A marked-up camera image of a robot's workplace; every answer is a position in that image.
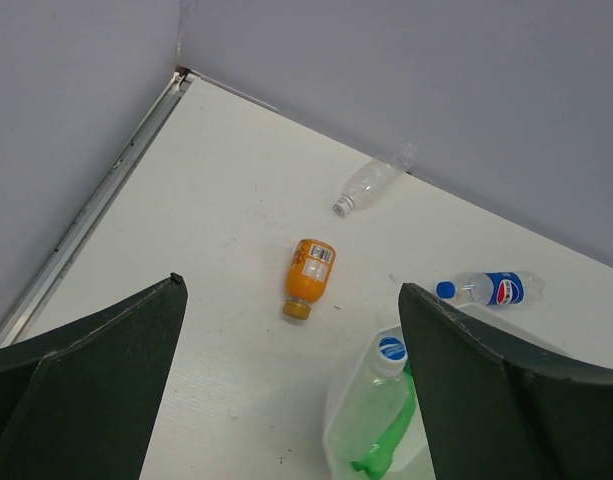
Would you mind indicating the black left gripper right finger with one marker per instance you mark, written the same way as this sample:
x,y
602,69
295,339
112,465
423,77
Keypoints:
x,y
495,406

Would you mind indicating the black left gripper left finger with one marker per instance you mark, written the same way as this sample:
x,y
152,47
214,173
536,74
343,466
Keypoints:
x,y
80,401

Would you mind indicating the white octagonal bin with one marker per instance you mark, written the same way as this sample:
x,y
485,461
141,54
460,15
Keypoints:
x,y
412,459

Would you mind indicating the green plastic bottle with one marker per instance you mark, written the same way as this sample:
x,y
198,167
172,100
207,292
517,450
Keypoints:
x,y
378,460

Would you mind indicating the clear bottle blue Pepsi label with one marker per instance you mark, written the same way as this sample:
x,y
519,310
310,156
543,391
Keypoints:
x,y
492,289

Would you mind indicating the orange juice bottle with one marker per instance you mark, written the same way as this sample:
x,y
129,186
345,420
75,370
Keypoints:
x,y
307,277

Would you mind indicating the clear crushed bottle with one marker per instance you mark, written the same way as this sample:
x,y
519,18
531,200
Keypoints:
x,y
373,179

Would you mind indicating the aluminium table side rail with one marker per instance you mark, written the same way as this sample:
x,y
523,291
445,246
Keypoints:
x,y
36,296

